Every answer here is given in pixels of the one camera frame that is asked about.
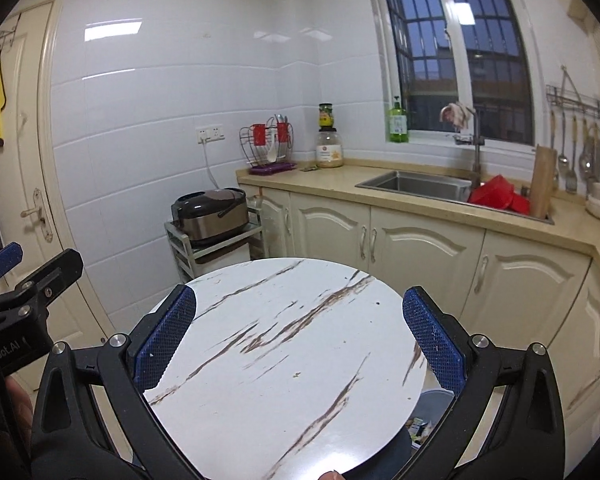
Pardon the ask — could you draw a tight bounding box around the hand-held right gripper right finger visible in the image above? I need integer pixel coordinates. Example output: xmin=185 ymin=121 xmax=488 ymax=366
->
xmin=402 ymin=286 xmax=566 ymax=480

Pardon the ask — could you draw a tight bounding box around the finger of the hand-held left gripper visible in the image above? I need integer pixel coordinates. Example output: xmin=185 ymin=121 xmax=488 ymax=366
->
xmin=0 ymin=241 xmax=24 ymax=289
xmin=0 ymin=248 xmax=85 ymax=333

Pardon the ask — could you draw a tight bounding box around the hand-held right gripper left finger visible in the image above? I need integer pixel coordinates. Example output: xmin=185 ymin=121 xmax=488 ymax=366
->
xmin=30 ymin=284 xmax=204 ymax=480

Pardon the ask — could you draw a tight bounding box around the light blue plastic bin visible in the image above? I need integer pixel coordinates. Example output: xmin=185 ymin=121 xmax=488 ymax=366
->
xmin=405 ymin=388 xmax=457 ymax=461

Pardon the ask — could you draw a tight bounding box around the person's left hand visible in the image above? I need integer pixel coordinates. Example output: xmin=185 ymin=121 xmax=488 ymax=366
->
xmin=4 ymin=375 xmax=37 ymax=442

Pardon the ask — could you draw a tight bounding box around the cream door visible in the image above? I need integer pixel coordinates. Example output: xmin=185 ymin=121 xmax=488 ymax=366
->
xmin=0 ymin=0 xmax=117 ymax=343

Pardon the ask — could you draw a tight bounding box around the round white marble table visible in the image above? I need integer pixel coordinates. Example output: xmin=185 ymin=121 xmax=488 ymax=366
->
xmin=142 ymin=257 xmax=428 ymax=480

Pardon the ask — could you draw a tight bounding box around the white shelf cart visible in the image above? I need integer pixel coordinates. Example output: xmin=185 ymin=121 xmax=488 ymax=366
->
xmin=164 ymin=195 xmax=265 ymax=284

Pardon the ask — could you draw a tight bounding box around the dark rice cooker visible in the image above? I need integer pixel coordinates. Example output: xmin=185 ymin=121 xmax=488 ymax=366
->
xmin=172 ymin=187 xmax=249 ymax=247

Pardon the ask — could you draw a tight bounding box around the red plastic basin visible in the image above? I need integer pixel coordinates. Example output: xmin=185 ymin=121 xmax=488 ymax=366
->
xmin=467 ymin=175 xmax=534 ymax=214

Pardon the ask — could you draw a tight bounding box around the steel sink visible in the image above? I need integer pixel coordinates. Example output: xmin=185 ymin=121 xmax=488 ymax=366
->
xmin=355 ymin=170 xmax=556 ymax=225

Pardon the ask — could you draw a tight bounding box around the wooden cutting board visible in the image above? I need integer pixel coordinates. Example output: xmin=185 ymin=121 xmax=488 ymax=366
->
xmin=530 ymin=144 xmax=559 ymax=219

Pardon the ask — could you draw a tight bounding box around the metal faucet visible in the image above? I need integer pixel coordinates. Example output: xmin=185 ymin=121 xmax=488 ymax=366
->
xmin=452 ymin=105 xmax=487 ymax=177

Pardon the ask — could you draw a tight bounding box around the hanging metal spatula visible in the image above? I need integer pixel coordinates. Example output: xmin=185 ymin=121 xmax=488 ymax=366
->
xmin=566 ymin=116 xmax=580 ymax=194

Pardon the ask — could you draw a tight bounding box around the clear jar with beige contents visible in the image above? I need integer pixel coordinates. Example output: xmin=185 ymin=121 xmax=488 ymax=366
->
xmin=315 ymin=129 xmax=345 ymax=169

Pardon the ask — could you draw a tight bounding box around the green dish soap bottle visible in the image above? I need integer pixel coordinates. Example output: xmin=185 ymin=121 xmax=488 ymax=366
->
xmin=386 ymin=95 xmax=410 ymax=144

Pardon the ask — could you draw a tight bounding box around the hanging metal spoon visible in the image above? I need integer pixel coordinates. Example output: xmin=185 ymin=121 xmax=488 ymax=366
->
xmin=557 ymin=109 xmax=571 ymax=171

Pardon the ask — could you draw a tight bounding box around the pink rag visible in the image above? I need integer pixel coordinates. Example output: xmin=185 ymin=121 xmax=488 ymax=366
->
xmin=440 ymin=101 xmax=477 ymax=131

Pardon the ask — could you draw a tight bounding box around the hanging metal ladle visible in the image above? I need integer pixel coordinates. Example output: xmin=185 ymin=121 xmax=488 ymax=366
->
xmin=580 ymin=121 xmax=600 ymax=182

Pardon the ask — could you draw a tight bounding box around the barred window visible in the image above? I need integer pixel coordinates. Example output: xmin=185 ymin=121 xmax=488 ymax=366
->
xmin=362 ymin=0 xmax=547 ymax=154

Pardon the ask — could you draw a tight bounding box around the metal door handle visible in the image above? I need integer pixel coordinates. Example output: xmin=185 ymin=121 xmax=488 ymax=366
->
xmin=20 ymin=188 xmax=54 ymax=244

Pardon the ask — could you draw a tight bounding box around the white power cord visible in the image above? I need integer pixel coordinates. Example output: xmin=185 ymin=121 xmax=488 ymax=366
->
xmin=202 ymin=141 xmax=224 ymax=192

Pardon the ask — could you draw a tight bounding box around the wire utensil rack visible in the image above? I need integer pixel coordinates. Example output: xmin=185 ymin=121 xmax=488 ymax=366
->
xmin=239 ymin=115 xmax=299 ymax=177

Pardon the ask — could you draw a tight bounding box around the metal utensil rail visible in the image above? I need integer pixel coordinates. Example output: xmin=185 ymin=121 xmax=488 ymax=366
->
xmin=546 ymin=65 xmax=600 ymax=122

